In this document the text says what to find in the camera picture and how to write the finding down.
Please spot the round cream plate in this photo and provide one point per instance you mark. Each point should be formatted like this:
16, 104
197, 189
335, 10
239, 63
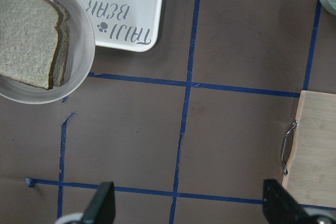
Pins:
80, 58

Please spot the wooden cutting board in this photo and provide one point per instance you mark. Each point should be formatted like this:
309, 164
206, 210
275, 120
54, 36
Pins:
310, 176

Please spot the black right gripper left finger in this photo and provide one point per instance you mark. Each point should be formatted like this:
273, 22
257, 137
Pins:
101, 209

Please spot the cream bear tray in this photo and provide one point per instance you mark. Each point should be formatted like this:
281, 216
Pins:
131, 25

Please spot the bread slice on plate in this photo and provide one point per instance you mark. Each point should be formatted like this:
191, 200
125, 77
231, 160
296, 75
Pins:
61, 61

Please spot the bread slice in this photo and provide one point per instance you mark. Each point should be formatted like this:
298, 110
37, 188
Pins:
30, 41
61, 61

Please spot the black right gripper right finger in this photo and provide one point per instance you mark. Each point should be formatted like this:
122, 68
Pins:
280, 207

